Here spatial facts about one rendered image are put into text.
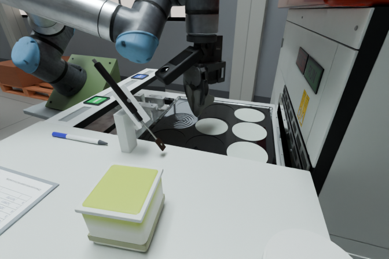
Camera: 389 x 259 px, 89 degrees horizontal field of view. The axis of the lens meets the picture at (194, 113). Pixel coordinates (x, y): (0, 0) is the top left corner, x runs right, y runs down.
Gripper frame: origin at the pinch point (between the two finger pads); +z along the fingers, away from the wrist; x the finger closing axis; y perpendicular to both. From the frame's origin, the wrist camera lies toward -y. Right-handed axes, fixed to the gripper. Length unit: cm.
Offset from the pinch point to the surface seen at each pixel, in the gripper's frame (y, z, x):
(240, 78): 165, 54, 126
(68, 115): -28.1, 0.7, 20.7
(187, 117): 4.0, 6.6, 9.2
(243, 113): 20.8, 6.4, -0.3
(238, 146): 5.6, 6.5, -11.9
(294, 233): -16.3, -9.5, -35.9
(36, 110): -39, 14, 66
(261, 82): 201, 64, 118
